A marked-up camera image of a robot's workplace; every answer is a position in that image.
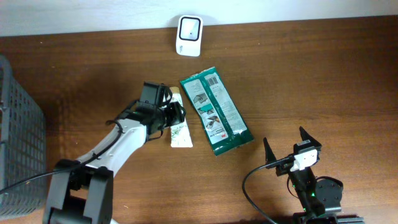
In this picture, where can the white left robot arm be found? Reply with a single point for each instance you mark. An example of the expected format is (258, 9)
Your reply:
(81, 191)

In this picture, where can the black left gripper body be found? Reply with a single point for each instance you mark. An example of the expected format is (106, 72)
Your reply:
(175, 114)

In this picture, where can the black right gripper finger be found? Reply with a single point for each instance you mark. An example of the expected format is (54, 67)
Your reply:
(270, 157)
(308, 139)

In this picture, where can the white barcode scanner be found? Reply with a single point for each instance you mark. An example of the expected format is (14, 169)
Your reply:
(189, 35)

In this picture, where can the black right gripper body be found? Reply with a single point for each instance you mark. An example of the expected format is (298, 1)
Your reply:
(285, 169)

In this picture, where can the grey plastic mesh basket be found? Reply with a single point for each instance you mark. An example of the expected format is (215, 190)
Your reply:
(23, 148)

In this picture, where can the green wipes packet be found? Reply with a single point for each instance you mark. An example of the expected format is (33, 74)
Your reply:
(222, 122)

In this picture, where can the white tube with cork cap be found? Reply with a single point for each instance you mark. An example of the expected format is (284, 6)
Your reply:
(180, 135)

